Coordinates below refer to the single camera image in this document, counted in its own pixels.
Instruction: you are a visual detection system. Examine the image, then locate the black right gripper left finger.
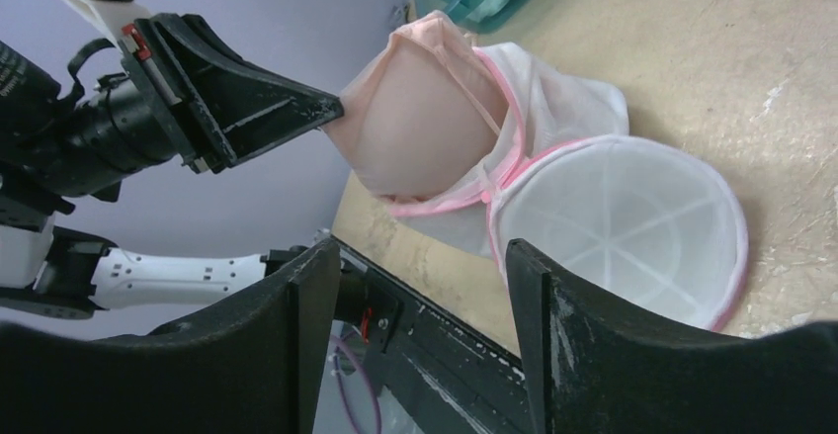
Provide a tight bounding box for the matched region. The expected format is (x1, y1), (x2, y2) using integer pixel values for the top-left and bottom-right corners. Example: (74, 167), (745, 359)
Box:
(1, 240), (341, 433)

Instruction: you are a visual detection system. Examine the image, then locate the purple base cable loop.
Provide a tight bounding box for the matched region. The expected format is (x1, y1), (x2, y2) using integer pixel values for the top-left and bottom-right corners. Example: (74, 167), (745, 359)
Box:
(327, 332), (384, 434)

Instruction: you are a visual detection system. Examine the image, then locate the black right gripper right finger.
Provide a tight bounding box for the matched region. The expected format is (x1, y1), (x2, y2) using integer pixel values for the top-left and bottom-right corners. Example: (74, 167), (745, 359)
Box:
(505, 239), (837, 433)

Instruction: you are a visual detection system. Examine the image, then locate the pale pink bra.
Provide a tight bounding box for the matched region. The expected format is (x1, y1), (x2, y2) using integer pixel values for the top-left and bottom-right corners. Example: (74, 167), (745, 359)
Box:
(324, 11), (509, 203)

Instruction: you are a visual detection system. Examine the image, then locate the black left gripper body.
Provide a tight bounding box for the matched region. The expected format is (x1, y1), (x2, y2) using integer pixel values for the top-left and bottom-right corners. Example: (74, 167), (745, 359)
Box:
(39, 74), (177, 199)

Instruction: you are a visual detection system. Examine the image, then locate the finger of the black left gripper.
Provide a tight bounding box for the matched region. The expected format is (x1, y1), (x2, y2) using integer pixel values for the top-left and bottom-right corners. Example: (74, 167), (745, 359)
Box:
(121, 13), (344, 173)

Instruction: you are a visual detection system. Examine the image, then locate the pink-trimmed white laundry bag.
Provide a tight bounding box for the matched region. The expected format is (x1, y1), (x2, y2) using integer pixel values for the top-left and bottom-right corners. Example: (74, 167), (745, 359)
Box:
(388, 43), (748, 330)

